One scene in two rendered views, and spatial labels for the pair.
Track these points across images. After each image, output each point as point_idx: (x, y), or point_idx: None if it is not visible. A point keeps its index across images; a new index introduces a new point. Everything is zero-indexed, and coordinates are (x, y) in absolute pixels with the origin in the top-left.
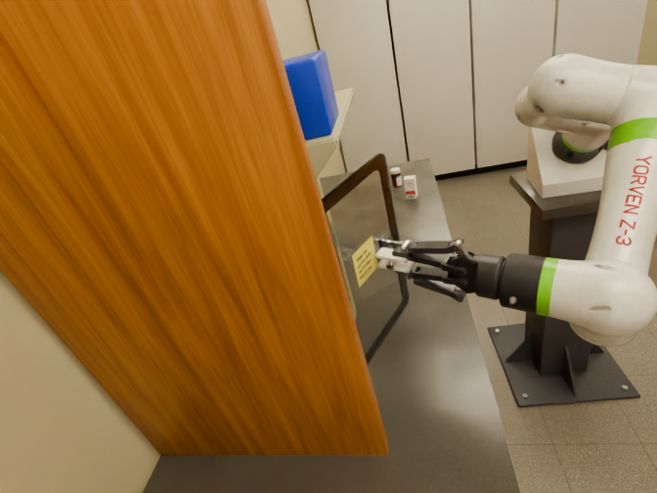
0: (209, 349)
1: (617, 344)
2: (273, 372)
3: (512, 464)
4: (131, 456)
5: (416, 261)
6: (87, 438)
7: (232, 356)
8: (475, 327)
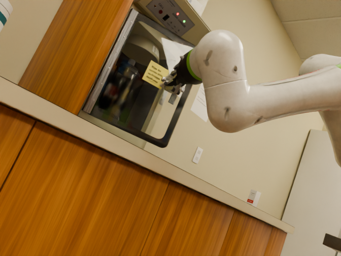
0: (73, 30)
1: (217, 108)
2: (78, 44)
3: (101, 128)
4: None
5: (172, 73)
6: (11, 56)
7: (75, 34)
8: (181, 170)
